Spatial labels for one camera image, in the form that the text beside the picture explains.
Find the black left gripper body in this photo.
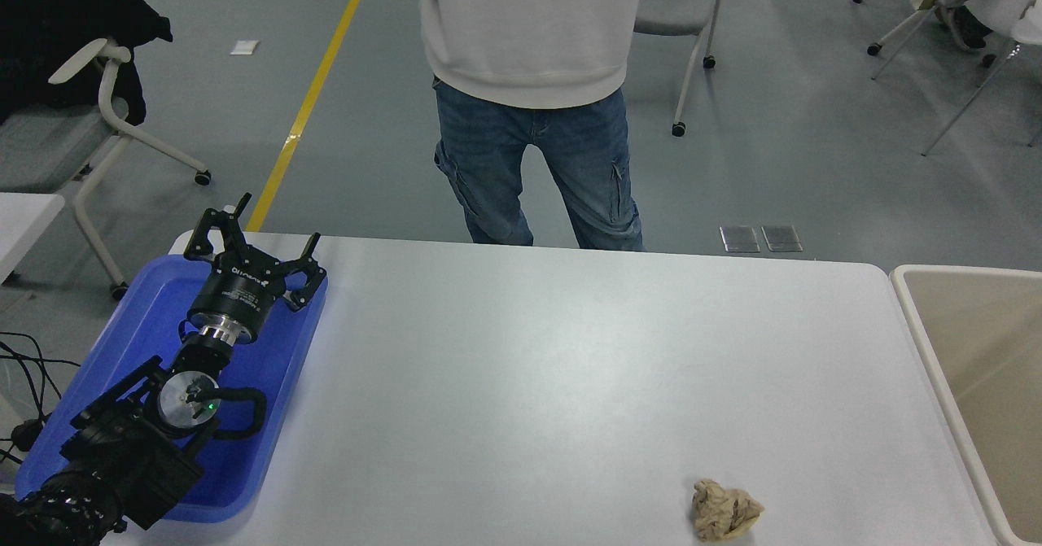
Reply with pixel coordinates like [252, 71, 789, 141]
[187, 247, 287, 345]

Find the silver floor plate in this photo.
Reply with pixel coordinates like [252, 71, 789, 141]
[762, 225, 803, 253]
[720, 226, 762, 254]

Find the blue plastic tray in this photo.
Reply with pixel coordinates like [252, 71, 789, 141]
[15, 253, 329, 524]

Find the white-framed chair with armrest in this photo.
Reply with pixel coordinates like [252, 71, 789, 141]
[0, 37, 214, 301]

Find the small white side table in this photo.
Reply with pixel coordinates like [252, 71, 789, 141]
[0, 190, 66, 282]

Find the black plug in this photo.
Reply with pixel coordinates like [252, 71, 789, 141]
[8, 418, 46, 453]

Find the black jacket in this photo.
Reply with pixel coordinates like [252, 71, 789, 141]
[0, 0, 173, 125]

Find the person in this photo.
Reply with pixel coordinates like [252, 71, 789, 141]
[909, 0, 1042, 50]
[419, 0, 656, 252]

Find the grey chair with white legs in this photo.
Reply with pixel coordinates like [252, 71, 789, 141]
[633, 0, 733, 138]

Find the crumpled tan paper ball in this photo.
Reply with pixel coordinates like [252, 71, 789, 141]
[692, 479, 766, 544]

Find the white-legged chair on casters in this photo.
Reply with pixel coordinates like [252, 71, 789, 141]
[851, 0, 1042, 158]

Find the large pale bin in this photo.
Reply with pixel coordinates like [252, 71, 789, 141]
[890, 264, 1042, 546]

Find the black floor cable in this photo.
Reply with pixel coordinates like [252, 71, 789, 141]
[0, 332, 82, 465]

